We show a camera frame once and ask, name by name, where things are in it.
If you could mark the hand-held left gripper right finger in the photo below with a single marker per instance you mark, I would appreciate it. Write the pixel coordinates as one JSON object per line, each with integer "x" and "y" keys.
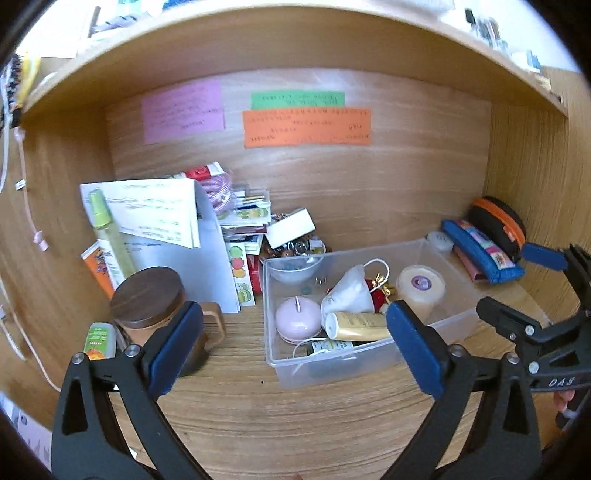
{"x": 415, "y": 353}

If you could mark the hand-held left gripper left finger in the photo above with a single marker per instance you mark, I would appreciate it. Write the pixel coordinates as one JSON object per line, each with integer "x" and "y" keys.
{"x": 178, "y": 344}

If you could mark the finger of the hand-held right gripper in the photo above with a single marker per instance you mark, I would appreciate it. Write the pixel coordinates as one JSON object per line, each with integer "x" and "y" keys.
{"x": 547, "y": 257}
{"x": 508, "y": 318}

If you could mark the clear plastic bin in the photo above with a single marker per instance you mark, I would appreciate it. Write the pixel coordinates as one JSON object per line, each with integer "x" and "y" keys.
{"x": 369, "y": 364}

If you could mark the cream squeeze tube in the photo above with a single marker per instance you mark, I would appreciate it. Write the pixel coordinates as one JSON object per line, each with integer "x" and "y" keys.
{"x": 358, "y": 325}

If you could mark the wooden desktop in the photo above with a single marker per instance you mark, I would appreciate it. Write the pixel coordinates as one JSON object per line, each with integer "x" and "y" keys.
{"x": 277, "y": 424}

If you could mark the person's right hand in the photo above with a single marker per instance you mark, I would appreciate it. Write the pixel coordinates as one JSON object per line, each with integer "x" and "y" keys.
{"x": 564, "y": 400}

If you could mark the brown mug with wooden lid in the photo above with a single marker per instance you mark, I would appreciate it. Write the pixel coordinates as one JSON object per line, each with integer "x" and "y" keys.
{"x": 147, "y": 300}

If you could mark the black orange zip case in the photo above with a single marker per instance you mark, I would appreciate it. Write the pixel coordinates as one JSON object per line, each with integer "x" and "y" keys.
{"x": 498, "y": 221}

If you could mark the blue patchwork pouch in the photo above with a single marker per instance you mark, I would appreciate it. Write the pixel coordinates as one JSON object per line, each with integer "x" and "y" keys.
{"x": 485, "y": 251}

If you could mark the pink flat pouch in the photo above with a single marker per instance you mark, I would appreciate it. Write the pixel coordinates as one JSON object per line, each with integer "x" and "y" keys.
{"x": 468, "y": 267}

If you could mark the cream tape roll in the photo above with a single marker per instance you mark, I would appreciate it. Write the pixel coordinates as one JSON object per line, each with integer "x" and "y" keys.
{"x": 420, "y": 288}

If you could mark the small green orange bottle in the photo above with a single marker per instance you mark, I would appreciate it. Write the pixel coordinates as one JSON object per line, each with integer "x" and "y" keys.
{"x": 99, "y": 341}

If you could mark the white paper sheets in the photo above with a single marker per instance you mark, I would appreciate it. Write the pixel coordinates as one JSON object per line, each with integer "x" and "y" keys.
{"x": 212, "y": 272}

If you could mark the small gold ornament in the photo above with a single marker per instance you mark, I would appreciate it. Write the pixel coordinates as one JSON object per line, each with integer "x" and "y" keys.
{"x": 381, "y": 279}

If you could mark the orange small box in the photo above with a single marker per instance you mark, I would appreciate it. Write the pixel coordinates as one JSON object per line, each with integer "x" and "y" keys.
{"x": 97, "y": 267}

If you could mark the pink round case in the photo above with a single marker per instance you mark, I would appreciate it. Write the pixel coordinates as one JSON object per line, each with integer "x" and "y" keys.
{"x": 298, "y": 321}

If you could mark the yellow-green spray bottle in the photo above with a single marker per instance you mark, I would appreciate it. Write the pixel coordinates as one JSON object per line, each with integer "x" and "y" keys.
{"x": 111, "y": 235}

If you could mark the clear glass bowl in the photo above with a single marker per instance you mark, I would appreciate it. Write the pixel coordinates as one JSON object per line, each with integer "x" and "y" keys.
{"x": 295, "y": 272}

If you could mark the white folded paper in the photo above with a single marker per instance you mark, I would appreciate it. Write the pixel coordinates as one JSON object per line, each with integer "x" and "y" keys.
{"x": 147, "y": 207}

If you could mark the pile of small jewelry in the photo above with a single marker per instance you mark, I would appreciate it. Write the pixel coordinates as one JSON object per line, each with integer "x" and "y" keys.
{"x": 295, "y": 249}

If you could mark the white card box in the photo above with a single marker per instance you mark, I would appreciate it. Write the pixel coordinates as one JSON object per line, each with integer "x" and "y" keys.
{"x": 291, "y": 228}

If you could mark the red white tube box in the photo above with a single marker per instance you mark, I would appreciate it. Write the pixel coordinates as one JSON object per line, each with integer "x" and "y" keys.
{"x": 198, "y": 171}

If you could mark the pink paper note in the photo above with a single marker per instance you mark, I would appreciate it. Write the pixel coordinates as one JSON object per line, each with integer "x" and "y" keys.
{"x": 182, "y": 110}

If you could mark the orange paper note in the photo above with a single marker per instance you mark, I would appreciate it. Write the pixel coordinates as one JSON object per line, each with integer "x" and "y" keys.
{"x": 307, "y": 128}

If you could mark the green paper note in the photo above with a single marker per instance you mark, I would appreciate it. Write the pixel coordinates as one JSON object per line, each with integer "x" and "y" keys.
{"x": 298, "y": 100}

